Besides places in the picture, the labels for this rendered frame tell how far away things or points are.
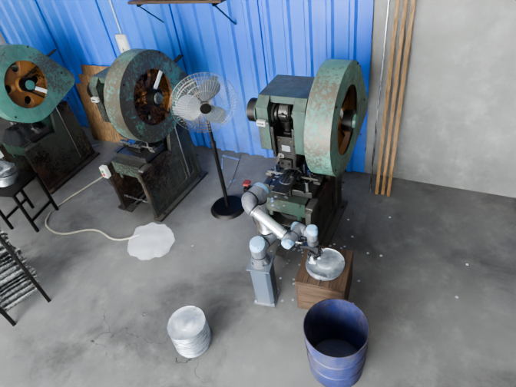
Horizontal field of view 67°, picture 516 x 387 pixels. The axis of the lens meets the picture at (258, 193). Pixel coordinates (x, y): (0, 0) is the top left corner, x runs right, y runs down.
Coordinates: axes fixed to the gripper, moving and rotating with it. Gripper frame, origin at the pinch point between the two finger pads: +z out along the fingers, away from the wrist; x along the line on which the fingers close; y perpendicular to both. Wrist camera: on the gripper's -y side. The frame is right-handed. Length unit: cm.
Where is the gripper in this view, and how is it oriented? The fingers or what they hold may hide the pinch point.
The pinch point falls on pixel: (312, 261)
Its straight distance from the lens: 291.0
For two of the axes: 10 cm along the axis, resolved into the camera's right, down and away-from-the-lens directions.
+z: 1.3, 7.7, 6.3
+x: 6.5, -5.4, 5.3
